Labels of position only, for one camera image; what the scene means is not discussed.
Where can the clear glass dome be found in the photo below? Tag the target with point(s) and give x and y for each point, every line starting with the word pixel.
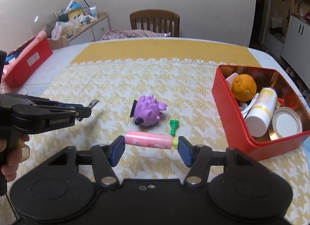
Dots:
pixel 35 21

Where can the yellow houndstooth tablecloth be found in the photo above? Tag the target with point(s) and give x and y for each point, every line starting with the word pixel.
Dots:
pixel 109 82

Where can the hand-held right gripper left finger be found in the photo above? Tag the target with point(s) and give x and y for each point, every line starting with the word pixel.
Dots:
pixel 118 151

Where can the white and yellow bottle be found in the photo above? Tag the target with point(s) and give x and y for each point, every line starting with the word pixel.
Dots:
pixel 261 111

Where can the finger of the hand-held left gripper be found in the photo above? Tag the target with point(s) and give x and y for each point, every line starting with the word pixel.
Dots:
pixel 83 113
pixel 70 105

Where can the white tote bag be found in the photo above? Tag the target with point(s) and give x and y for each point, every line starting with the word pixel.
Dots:
pixel 276 19

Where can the wooden sideboard cabinet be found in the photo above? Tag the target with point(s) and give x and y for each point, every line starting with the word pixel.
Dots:
pixel 94 28

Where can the plain yellow table runner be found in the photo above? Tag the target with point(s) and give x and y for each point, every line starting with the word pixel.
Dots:
pixel 157 48

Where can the orange fruit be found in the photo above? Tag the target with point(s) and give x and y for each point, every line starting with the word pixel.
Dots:
pixel 243 87

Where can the white plastic piece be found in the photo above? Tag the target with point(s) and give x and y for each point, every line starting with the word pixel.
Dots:
pixel 231 80

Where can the person's left hand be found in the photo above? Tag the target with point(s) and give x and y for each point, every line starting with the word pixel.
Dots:
pixel 14 162

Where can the pink cloth on chair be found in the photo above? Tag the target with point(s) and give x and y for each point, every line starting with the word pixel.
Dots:
pixel 130 34

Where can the white jar lid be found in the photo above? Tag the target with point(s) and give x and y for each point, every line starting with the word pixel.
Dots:
pixel 287 123

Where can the purple spiky toy figure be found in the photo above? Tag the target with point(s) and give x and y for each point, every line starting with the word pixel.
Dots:
pixel 147 110

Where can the white tube with print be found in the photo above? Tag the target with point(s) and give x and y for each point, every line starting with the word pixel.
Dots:
pixel 94 12

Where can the wooden chair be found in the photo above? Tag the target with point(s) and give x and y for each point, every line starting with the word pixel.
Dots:
pixel 155 20

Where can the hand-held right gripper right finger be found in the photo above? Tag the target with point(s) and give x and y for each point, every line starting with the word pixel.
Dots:
pixel 184 153

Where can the pink printed tube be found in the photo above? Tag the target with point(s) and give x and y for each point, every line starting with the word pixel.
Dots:
pixel 147 139

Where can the red storage bin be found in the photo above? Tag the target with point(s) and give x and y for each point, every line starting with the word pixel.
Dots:
pixel 26 61

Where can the white cupboard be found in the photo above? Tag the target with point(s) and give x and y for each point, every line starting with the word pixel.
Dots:
pixel 296 36

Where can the blue and yellow toy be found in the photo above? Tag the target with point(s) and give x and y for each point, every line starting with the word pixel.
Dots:
pixel 75 13

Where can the red tin box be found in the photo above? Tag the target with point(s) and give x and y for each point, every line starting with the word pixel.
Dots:
pixel 232 118

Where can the green chess pawn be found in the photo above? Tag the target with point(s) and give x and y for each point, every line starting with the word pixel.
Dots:
pixel 173 127

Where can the clear plastic bag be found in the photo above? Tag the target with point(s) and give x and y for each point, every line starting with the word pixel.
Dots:
pixel 61 29

